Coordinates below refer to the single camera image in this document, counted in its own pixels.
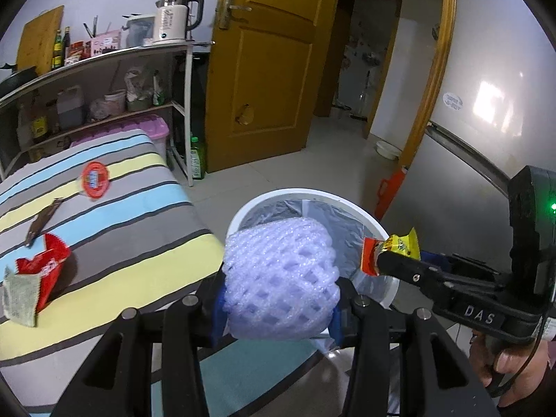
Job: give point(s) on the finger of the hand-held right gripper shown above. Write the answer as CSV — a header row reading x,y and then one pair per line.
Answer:
x,y
460,260
404,269

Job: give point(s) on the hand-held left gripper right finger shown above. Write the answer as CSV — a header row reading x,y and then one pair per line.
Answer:
x,y
336,328

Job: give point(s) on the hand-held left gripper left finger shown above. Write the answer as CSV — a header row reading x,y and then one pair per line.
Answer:
x,y
219,318

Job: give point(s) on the small yellow red packet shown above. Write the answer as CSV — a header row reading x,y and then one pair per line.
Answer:
x,y
399,245

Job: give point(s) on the white foam fruit net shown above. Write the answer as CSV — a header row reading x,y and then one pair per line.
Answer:
x,y
278,278

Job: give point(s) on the white round bin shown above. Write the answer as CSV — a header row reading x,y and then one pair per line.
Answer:
x,y
260,202

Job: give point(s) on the person's right hand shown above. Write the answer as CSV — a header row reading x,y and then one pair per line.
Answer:
x,y
510,361

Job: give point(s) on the orange plastic dustpan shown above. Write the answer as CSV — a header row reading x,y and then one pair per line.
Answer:
x,y
391,191

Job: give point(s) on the silver refrigerator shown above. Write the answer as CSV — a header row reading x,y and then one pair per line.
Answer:
x,y
491,139

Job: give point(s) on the white floor basin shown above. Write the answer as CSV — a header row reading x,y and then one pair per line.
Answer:
x,y
388,150

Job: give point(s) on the striped table cloth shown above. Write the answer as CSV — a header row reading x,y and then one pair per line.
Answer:
x,y
130,226

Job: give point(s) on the large green bottle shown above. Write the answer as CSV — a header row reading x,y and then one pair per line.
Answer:
x,y
197,160

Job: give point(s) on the round white sticker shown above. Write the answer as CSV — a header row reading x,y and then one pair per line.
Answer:
x,y
453,100

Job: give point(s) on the red snack wrapper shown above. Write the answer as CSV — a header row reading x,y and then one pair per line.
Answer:
x,y
43,265

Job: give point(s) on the round red lid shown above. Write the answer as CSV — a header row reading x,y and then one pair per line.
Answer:
x,y
95,179

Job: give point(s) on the brown wrapper strip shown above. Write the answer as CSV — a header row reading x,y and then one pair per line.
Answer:
x,y
43,221

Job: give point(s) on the pink lidded storage box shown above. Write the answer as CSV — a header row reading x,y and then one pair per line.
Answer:
x,y
143,128

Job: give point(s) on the yellow wooden door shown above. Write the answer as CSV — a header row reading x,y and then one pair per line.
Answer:
x,y
269,74

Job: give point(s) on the white pot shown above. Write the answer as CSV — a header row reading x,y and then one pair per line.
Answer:
x,y
115,102

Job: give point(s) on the crumpled plastic bag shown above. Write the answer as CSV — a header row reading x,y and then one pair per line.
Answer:
x,y
137,82

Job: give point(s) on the dark oil jug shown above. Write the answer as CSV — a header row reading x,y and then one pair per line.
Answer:
x,y
70,108

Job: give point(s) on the yellow label bottle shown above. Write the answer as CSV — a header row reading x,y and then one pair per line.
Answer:
x,y
39,121

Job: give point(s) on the clear plastic bottle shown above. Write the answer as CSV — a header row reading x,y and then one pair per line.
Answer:
x,y
24,128

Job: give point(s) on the white metal rack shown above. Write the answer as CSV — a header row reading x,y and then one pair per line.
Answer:
x,y
130,54

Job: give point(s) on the clear plastic container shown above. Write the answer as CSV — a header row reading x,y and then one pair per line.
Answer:
x,y
140,32

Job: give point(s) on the pink utensil box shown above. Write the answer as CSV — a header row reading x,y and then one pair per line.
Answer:
x,y
106,43

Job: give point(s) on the white electric kettle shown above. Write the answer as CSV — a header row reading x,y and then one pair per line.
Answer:
x,y
171,19

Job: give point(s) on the red sauce jar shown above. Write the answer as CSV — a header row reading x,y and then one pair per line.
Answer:
x,y
77,51

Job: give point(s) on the dark sauce bottle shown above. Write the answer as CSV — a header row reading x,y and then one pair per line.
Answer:
x,y
66,43
56,52

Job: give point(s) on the black frying pan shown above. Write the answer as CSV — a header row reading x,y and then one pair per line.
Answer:
x,y
17,78

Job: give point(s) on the wooden cutting board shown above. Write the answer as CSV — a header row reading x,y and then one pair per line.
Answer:
x,y
39,39

